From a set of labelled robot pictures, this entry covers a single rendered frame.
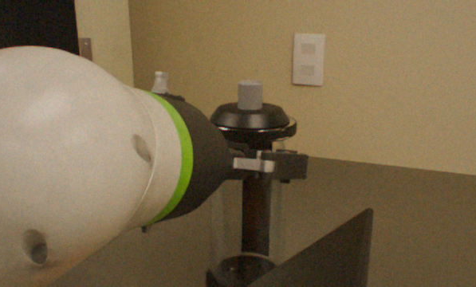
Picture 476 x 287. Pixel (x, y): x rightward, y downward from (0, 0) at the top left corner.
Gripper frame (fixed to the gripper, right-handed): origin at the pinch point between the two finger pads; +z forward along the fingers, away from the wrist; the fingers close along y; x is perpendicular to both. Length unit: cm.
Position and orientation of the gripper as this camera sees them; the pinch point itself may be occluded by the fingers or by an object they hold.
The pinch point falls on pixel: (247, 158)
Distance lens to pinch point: 57.8
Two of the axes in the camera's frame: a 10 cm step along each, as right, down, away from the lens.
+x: -1.1, 9.9, 0.1
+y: -9.4, -1.0, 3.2
